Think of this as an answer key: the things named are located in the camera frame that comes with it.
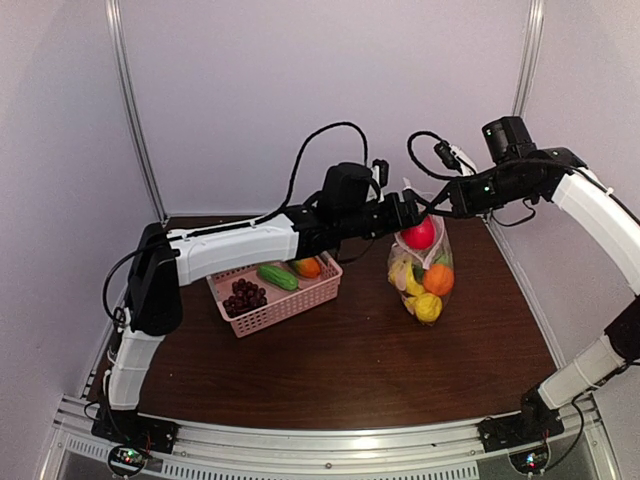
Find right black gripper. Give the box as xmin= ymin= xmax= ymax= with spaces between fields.
xmin=428 ymin=163 xmax=536 ymax=219

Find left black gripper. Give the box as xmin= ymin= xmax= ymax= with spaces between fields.
xmin=339 ymin=188 xmax=429 ymax=240

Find red toy apple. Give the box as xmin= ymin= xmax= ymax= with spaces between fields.
xmin=401 ymin=216 xmax=436 ymax=250

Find yellow toy banana bunch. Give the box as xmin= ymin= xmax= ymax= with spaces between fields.
xmin=388 ymin=256 xmax=426 ymax=298

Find clear zip top bag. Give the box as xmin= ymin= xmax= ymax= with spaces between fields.
xmin=388 ymin=204 xmax=455 ymax=325

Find green toy watermelon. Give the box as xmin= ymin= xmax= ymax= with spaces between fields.
xmin=432 ymin=251 xmax=453 ymax=269

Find orange toy orange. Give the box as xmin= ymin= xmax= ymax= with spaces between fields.
xmin=423 ymin=264 xmax=455 ymax=296

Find yellow toy lemon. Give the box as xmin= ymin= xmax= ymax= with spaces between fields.
xmin=408 ymin=293 xmax=443 ymax=324

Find green toy cucumber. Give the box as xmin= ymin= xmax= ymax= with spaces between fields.
xmin=257 ymin=265 xmax=299 ymax=291

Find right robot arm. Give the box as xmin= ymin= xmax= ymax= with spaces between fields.
xmin=446 ymin=116 xmax=639 ymax=442

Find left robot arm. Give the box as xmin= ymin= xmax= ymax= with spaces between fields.
xmin=103 ymin=162 xmax=421 ymax=444

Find orange green toy mango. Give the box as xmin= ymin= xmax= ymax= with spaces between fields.
xmin=291 ymin=257 xmax=322 ymax=279

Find pink perforated plastic basket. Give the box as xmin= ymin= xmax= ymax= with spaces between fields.
xmin=206 ymin=252 xmax=343 ymax=338

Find dark purple toy grapes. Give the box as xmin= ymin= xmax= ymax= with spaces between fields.
xmin=223 ymin=278 xmax=268 ymax=318

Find right round circuit board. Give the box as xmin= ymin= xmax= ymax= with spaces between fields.
xmin=509 ymin=446 xmax=550 ymax=476

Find round circuit board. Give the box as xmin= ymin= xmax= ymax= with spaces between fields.
xmin=107 ymin=445 xmax=149 ymax=477
xmin=509 ymin=446 xmax=550 ymax=476

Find left round circuit board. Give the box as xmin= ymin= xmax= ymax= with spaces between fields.
xmin=107 ymin=445 xmax=149 ymax=477

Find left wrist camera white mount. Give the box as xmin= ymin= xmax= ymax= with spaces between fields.
xmin=367 ymin=159 xmax=389 ymax=202

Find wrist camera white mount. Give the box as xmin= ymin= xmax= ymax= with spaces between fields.
xmin=367 ymin=159 xmax=389 ymax=202
xmin=434 ymin=141 xmax=478 ymax=176

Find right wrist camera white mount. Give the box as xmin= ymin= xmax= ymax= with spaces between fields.
xmin=434 ymin=141 xmax=478 ymax=176

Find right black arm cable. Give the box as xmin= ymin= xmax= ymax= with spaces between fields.
xmin=406 ymin=130 xmax=536 ymax=229

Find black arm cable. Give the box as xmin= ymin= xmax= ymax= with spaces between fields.
xmin=102 ymin=121 xmax=370 ymax=321
xmin=406 ymin=130 xmax=536 ymax=229

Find right aluminium frame post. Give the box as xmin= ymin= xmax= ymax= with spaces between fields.
xmin=512 ymin=0 xmax=546 ymax=117

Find aluminium frame post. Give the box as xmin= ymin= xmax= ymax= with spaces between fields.
xmin=512 ymin=0 xmax=546 ymax=117
xmin=105 ymin=0 xmax=169 ymax=224

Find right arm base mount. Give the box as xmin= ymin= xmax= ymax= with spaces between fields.
xmin=477 ymin=388 xmax=564 ymax=452

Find front aluminium rail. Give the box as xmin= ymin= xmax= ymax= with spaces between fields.
xmin=35 ymin=396 xmax=623 ymax=479

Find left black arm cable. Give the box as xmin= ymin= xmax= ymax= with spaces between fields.
xmin=102 ymin=121 xmax=370 ymax=321

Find left aluminium frame post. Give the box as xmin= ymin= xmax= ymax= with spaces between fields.
xmin=105 ymin=0 xmax=169 ymax=224

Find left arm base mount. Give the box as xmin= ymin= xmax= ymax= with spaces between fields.
xmin=91 ymin=399 xmax=179 ymax=454

